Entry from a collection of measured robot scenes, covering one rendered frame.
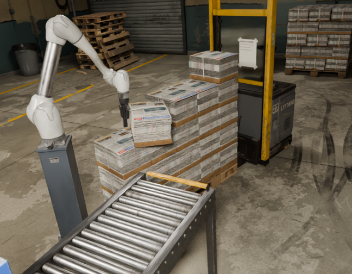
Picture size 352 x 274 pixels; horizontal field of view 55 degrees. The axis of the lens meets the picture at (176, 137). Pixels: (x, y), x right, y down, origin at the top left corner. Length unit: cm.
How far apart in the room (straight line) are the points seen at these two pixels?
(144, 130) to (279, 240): 140
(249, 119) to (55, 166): 230
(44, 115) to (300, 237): 216
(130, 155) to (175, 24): 770
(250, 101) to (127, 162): 180
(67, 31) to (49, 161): 87
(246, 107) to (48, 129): 231
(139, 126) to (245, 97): 172
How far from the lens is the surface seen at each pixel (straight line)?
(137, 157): 262
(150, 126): 249
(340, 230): 318
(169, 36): 1015
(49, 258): 180
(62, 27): 236
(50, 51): 251
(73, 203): 260
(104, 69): 267
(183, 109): 285
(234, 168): 372
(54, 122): 235
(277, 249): 288
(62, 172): 247
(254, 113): 388
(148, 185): 216
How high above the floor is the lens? 195
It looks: 25 degrees down
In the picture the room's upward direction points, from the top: 4 degrees counter-clockwise
